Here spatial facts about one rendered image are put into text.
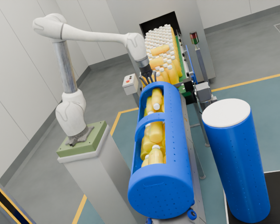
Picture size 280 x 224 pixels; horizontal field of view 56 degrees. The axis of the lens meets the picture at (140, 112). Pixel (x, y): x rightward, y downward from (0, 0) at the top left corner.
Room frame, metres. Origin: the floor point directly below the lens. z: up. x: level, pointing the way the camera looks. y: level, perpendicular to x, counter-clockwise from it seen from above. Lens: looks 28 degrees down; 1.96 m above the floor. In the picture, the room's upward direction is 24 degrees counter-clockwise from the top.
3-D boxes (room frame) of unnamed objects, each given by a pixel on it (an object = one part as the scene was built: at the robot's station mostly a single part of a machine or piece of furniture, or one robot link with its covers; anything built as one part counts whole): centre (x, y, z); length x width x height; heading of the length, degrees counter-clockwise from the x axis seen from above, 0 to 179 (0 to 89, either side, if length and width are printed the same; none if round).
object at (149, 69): (1.69, -0.15, 1.32); 0.08 x 0.07 x 0.09; 74
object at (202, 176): (1.88, -0.30, 0.31); 0.06 x 0.06 x 0.63; 74
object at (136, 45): (1.70, -0.15, 1.50); 0.13 x 0.11 x 0.16; 170
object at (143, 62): (1.69, -0.15, 1.39); 0.09 x 0.09 x 0.06
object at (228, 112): (1.28, -0.46, 1.03); 0.28 x 0.28 x 0.01
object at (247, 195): (1.28, -0.46, 0.59); 0.28 x 0.28 x 0.88
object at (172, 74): (2.12, -0.39, 1.00); 0.07 x 0.07 x 0.19
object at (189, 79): (1.95, -0.45, 0.95); 0.10 x 0.07 x 0.10; 74
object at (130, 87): (2.24, -0.03, 1.05); 0.20 x 0.10 x 0.10; 164
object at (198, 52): (2.24, -0.70, 0.55); 0.04 x 0.04 x 1.10; 74
